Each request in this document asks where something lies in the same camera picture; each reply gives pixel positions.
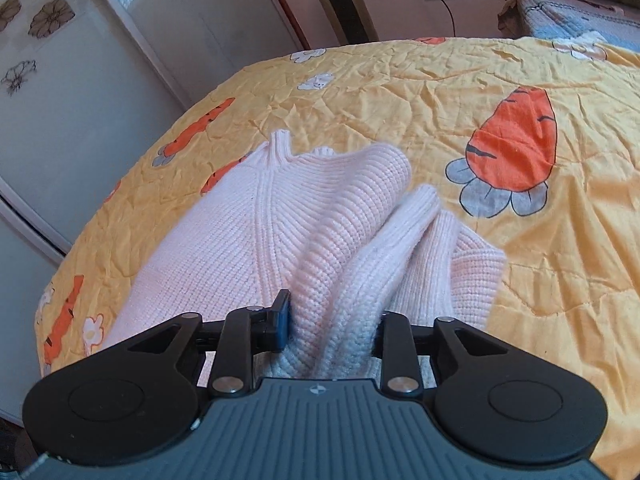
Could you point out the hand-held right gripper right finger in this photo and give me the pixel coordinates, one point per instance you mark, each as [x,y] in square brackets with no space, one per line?
[397,340]

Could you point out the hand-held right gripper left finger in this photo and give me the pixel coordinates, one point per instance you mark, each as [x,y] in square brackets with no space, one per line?
[284,325]

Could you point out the pink knit sweater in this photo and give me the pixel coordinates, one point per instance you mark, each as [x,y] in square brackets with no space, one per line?
[300,210]

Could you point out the yellow carrot print blanket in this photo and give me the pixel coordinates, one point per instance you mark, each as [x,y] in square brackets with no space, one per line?
[400,100]

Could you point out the white wardrobe with flower decals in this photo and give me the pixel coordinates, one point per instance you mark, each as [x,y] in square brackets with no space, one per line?
[100,85]

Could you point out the gold tower fan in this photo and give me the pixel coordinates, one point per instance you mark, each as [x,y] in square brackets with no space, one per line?
[345,0]

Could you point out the blue white patterned pillow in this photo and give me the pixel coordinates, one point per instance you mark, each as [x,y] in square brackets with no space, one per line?
[575,15]

